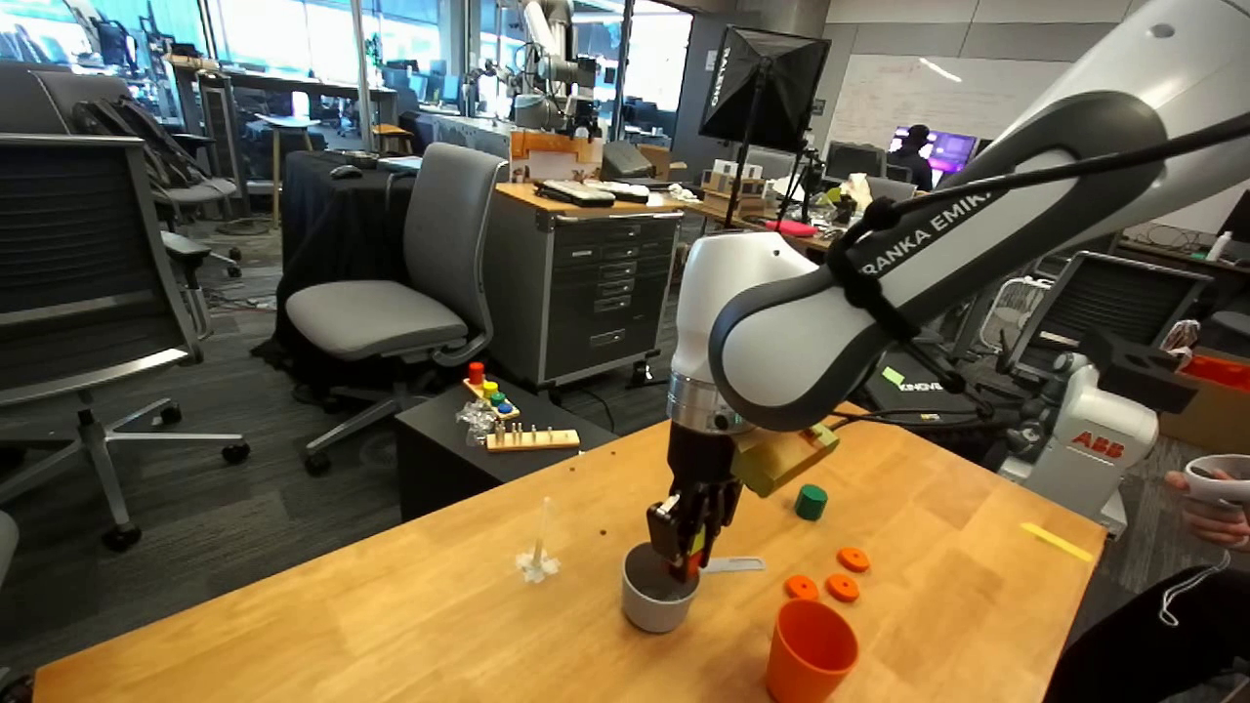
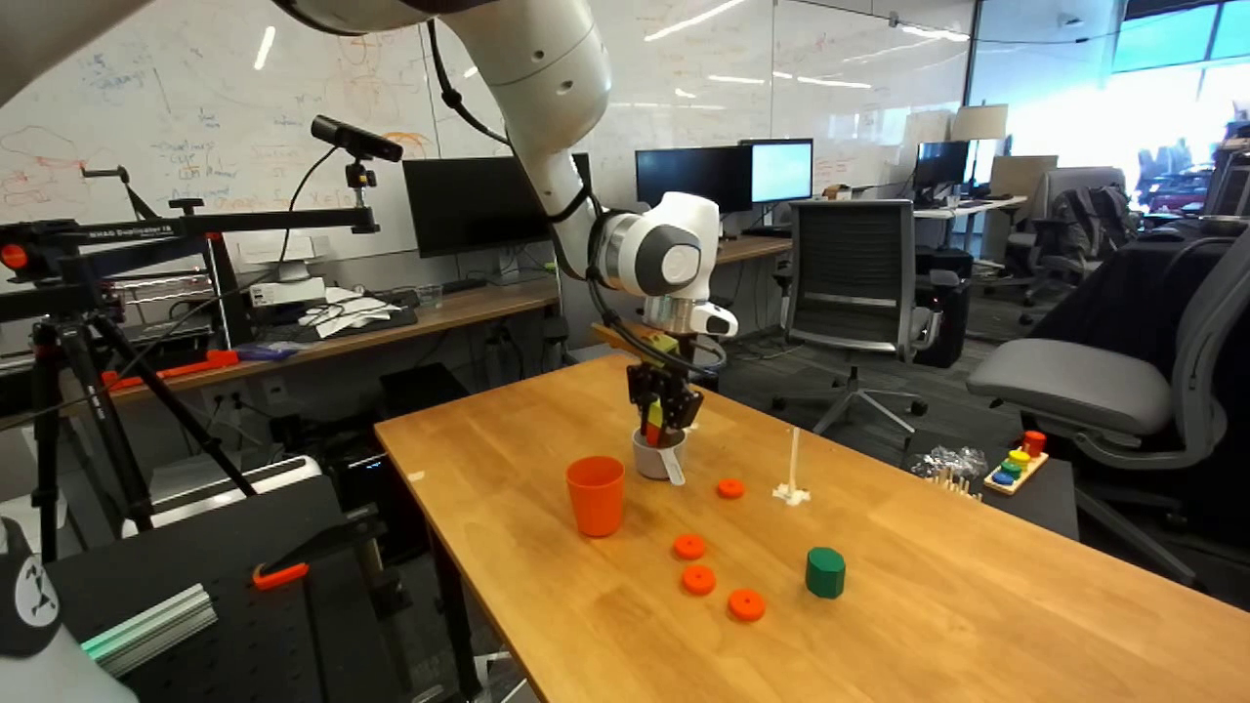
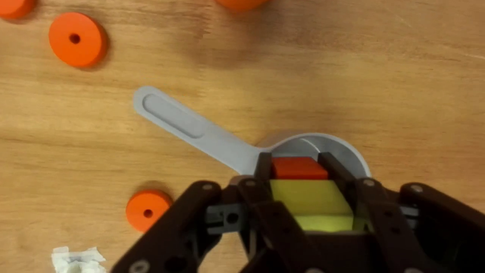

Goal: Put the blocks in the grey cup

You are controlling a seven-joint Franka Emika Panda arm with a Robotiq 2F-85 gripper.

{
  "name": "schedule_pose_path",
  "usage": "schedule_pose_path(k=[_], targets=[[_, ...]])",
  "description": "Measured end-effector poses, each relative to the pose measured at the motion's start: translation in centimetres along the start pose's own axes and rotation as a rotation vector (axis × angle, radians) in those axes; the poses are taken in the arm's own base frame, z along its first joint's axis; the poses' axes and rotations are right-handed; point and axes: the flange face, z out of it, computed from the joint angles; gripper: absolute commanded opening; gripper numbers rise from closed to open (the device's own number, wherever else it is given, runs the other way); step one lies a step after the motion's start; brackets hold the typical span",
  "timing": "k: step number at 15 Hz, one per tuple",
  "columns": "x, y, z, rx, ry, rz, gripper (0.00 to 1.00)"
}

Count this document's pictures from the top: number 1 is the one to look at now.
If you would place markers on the grey drawer cabinet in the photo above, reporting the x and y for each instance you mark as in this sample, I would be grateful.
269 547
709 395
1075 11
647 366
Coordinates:
587 288

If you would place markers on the yellow tape strip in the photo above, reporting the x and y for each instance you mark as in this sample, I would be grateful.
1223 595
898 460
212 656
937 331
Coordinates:
1058 541

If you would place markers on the orange wooden disc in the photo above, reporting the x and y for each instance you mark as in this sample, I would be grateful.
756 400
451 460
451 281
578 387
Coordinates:
843 589
803 589
852 561

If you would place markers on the cluttered wooden desk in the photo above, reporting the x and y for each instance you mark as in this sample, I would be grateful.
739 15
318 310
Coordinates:
713 209

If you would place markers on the clear plastic bag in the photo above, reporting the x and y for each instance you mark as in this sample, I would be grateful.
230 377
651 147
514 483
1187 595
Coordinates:
470 418

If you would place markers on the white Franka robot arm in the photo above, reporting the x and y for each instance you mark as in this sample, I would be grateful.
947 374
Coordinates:
785 336

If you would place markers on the black side table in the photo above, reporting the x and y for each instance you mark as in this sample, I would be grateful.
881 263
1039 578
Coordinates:
436 462

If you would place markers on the red box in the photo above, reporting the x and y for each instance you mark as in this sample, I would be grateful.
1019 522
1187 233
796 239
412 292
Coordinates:
1218 374

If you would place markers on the purple lit monitor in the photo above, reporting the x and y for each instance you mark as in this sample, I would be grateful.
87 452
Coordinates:
938 150

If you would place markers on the grey padded office chair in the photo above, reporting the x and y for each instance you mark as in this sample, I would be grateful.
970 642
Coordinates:
376 318

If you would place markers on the black softbox light on stand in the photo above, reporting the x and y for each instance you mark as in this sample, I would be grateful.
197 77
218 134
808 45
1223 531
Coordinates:
769 90

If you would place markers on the black low table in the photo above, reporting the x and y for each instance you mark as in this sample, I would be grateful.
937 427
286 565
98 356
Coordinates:
960 409

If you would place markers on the person's hand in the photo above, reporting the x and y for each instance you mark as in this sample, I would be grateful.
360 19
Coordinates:
1218 522

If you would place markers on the white peg stand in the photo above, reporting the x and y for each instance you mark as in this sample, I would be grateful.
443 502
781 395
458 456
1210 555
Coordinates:
536 569

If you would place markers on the grey measuring cup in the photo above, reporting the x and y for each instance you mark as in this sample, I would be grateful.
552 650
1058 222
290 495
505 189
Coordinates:
647 610

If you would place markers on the black swivel chair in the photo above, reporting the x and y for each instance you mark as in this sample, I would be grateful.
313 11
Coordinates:
180 198

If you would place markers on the black keyboard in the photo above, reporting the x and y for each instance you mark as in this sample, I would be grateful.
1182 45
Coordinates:
574 192

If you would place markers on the black mesh office chair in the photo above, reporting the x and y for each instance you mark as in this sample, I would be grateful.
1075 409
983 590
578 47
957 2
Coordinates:
80 237

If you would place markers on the orange plastic cup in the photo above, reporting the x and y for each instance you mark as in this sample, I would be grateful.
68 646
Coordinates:
808 666

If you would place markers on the orange box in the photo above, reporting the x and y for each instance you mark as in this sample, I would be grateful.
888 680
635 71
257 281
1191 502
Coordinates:
548 155

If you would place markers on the white VR controller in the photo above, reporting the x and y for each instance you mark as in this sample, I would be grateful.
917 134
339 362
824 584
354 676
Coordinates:
1223 469

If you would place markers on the white ABB robot base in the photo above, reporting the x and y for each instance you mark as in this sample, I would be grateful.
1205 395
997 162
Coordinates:
1095 443

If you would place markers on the colourful stacking toy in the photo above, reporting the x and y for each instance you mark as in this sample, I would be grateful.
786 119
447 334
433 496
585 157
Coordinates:
493 400

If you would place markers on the person in dark clothes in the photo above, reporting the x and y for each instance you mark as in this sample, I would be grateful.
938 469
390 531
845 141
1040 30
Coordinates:
1136 650

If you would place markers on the green wooden block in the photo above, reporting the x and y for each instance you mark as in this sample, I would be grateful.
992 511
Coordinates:
812 502

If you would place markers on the wooden peg board toy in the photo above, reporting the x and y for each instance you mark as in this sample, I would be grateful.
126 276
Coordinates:
535 439

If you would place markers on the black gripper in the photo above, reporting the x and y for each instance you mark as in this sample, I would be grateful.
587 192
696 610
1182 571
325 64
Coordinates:
705 462

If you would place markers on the brown cardboard box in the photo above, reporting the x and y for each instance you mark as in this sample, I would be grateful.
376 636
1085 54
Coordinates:
1214 425

